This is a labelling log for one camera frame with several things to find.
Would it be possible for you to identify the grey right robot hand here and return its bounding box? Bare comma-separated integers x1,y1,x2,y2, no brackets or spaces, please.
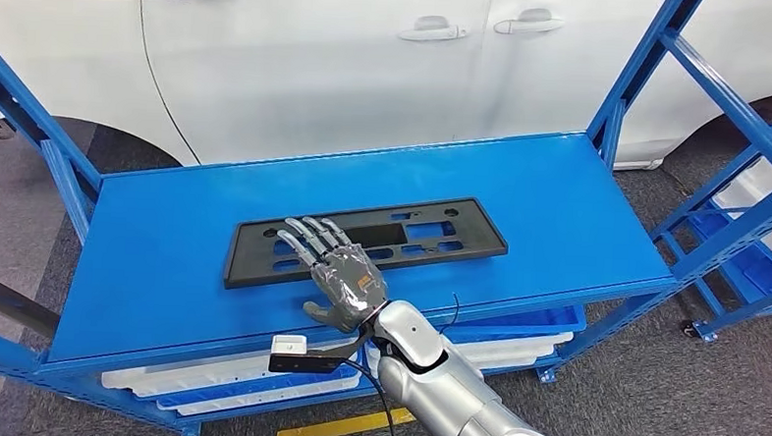
271,214,394,336

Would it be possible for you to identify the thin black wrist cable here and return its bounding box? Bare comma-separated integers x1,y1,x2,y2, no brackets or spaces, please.
439,293,463,337

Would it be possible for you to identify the blue rack on castors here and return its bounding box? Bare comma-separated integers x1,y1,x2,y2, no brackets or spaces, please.
647,198,772,347

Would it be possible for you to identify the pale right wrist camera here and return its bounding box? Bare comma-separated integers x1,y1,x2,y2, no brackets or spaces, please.
268,333,364,378

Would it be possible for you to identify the blue metal shelf rack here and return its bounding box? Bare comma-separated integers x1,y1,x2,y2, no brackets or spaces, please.
0,0,772,436

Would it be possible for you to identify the white car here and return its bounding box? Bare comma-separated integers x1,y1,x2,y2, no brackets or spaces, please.
0,0,772,192

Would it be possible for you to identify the dark metal bar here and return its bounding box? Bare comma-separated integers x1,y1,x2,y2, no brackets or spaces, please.
0,265,64,342

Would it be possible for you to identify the black plastic plate frame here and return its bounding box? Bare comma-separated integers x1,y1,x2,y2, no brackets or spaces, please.
222,187,512,302

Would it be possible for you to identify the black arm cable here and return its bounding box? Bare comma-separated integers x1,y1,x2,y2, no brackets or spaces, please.
340,357,404,436

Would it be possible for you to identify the white plastic tray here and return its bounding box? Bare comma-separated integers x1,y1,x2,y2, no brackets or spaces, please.
709,130,772,274
175,370,362,426
99,341,361,409
364,342,554,382
455,328,576,365

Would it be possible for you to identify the yellow floor tape strip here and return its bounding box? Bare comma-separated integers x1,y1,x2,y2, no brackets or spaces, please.
276,401,418,436

